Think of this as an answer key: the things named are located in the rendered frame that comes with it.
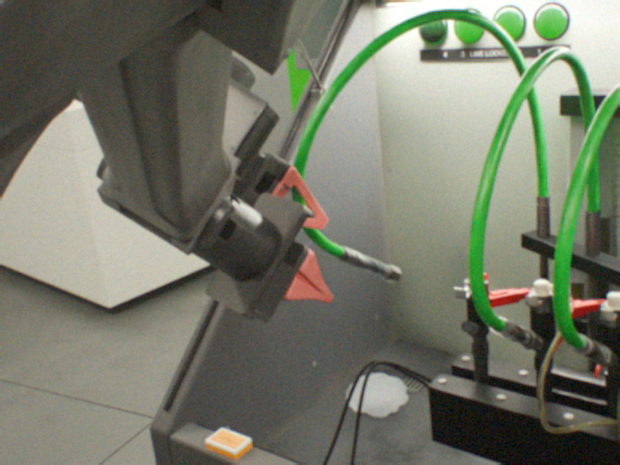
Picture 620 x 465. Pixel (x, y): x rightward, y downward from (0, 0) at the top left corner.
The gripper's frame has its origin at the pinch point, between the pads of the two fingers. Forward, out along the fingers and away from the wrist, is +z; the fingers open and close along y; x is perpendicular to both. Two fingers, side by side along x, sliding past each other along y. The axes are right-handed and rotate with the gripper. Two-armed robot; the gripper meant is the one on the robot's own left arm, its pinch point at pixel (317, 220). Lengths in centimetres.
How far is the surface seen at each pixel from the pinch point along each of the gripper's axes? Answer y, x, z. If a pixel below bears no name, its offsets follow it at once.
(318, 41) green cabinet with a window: 291, -80, 8
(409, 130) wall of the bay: 35.8, -21.3, 11.5
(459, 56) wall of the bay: 26.4, -32.6, 9.6
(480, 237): -17.2, -6.7, 11.0
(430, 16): 1.3, -26.8, -1.6
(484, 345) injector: 2.5, 1.6, 26.7
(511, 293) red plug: 1.7, -5.4, 25.6
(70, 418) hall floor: 206, 104, 2
